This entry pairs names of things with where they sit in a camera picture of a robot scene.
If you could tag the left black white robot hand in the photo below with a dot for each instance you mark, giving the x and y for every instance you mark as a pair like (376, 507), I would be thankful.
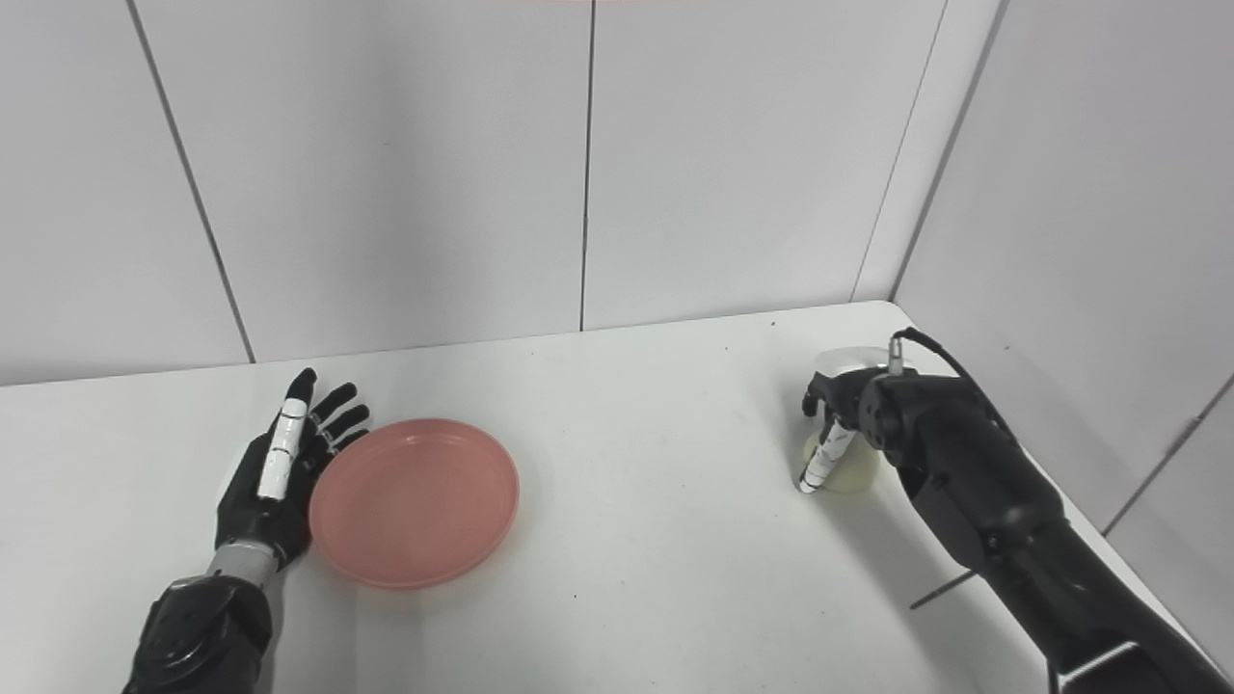
(280, 472)

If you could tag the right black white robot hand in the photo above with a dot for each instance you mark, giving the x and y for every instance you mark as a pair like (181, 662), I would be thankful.
(837, 414)

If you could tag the cream steamed bun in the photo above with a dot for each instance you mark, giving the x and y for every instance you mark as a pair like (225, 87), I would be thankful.
(853, 469)

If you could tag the pink round plate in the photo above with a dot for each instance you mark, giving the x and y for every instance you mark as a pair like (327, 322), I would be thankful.
(415, 501)

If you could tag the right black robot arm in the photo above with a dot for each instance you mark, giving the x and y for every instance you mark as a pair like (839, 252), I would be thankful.
(1003, 511)

